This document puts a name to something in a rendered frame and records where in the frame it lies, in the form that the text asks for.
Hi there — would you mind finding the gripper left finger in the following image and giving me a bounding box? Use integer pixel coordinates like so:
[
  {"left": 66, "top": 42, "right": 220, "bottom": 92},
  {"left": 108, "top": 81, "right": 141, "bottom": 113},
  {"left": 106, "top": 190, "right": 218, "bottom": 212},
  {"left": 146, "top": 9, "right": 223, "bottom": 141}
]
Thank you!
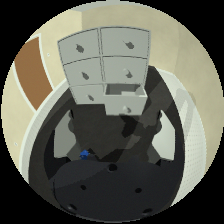
[{"left": 44, "top": 110, "right": 81, "bottom": 192}]

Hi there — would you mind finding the grey chest of drawers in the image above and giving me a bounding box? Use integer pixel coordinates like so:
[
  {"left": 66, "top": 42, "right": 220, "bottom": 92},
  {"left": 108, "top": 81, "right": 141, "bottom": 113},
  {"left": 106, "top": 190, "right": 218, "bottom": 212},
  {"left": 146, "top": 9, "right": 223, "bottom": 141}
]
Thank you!
[{"left": 57, "top": 25, "right": 151, "bottom": 104}]

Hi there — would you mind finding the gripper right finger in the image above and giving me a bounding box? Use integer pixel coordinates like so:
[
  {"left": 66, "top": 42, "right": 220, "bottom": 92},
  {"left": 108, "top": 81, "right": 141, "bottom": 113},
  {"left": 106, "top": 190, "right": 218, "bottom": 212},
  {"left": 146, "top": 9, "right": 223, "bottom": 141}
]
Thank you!
[{"left": 147, "top": 110, "right": 185, "bottom": 197}]

